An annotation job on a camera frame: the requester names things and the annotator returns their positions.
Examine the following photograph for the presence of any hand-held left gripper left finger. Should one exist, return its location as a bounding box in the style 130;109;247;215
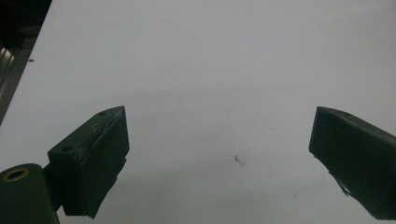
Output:
47;105;131;219

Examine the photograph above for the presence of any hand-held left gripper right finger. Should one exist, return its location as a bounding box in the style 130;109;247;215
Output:
308;105;396;221

